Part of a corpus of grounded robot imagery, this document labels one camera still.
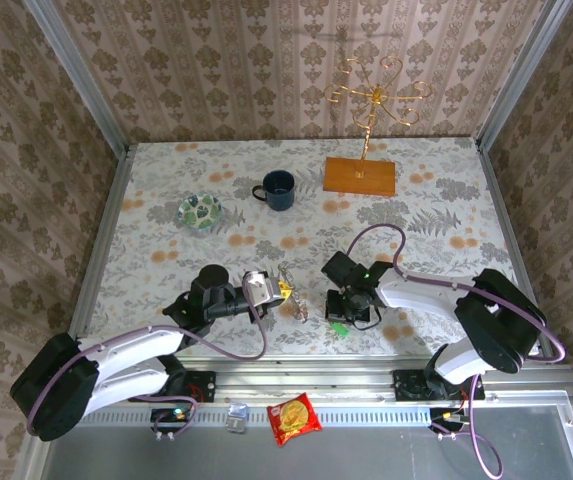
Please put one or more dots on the silver metal keyring holder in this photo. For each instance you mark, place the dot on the silver metal keyring holder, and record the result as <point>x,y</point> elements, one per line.
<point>300,310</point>

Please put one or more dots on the key with green tag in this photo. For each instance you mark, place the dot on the key with green tag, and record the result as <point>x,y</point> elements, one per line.
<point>340,331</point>

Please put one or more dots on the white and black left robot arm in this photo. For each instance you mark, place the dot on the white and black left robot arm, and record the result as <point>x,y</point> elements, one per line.
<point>131,345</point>

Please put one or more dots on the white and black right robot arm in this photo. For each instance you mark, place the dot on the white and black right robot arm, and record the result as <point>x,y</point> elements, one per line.
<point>426,292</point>

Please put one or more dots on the green leaf pattern bowl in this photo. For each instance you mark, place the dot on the green leaf pattern bowl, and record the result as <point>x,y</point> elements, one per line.
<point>200,211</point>

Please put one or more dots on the dark blue enamel mug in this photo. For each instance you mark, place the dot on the dark blue enamel mug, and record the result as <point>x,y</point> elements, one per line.
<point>278,192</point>

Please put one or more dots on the floral tablecloth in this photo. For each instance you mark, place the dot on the floral tablecloth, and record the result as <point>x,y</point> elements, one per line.
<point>176,165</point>

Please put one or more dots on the red snack packet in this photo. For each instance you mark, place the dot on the red snack packet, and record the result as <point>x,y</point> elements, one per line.
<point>293,419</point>

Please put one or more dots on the small clear plastic box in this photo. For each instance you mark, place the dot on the small clear plastic box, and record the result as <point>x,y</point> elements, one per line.
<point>237,417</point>

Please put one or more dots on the small black controller board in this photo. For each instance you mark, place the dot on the small black controller board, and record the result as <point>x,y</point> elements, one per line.
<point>173,414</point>
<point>446,416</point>

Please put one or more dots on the grey metal panel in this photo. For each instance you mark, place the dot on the grey metal panel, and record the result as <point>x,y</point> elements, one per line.
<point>366,457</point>

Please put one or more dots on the aluminium mounting rail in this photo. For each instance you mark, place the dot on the aluminium mounting rail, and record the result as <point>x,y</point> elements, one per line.
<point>306,380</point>

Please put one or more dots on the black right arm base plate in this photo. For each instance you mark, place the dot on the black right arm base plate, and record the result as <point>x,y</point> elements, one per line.
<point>406,387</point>

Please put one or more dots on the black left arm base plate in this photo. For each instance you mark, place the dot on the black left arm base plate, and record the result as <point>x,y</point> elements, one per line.
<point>206,385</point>

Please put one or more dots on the aluminium table edge rail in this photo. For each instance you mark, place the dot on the aluminium table edge rail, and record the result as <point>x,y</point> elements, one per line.
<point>102,250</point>
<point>514,250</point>

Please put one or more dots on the aluminium frame post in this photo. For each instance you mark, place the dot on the aluminium frame post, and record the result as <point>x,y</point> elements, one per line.
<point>521,75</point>
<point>81,75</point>

